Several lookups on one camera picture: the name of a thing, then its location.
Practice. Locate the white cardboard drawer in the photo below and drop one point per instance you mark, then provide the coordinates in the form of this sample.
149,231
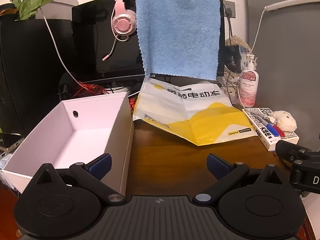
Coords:
75,140

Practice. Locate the red keyboard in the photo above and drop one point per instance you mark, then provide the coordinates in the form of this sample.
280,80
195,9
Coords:
132,105

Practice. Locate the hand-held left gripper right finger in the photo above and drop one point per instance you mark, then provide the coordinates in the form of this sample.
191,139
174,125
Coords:
216,166

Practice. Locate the white plastic strip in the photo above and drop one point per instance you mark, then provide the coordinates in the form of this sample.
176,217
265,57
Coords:
290,5

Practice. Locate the pink headset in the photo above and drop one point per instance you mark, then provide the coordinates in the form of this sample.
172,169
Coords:
122,23

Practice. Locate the black and white book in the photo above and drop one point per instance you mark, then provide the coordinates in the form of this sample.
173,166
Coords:
265,135

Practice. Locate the smartphone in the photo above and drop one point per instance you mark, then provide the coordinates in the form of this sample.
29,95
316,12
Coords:
11,142

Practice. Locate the woven basket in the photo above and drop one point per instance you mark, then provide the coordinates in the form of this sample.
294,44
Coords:
235,42

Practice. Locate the red pen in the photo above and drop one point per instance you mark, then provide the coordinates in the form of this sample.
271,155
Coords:
279,131

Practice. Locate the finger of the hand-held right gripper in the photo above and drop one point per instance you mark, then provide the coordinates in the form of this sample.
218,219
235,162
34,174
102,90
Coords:
285,148

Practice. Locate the white plush toy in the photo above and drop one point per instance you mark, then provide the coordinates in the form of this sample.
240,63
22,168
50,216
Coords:
285,122

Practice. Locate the pink lotion pump bottle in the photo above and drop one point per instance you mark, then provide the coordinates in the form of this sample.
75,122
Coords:
248,82

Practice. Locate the blue pen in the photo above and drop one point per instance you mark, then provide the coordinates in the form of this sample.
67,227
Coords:
270,127

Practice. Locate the white box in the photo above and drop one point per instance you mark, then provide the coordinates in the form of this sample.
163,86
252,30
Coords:
62,7

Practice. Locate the wall socket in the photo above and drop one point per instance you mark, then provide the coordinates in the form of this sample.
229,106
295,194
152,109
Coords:
229,7

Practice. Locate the grey panel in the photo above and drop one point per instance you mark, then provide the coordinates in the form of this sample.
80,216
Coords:
282,67

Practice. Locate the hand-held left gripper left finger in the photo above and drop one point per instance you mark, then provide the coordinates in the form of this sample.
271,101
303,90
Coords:
101,166

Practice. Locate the black computer tower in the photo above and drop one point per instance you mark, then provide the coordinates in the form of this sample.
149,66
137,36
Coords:
30,75

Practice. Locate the light blue towel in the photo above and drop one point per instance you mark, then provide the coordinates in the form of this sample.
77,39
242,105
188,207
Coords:
177,30

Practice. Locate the yellow and white plastic bag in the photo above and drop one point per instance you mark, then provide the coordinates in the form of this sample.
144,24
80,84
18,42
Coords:
200,120

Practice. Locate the black computer monitor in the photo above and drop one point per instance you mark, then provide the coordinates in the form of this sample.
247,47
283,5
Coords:
100,35

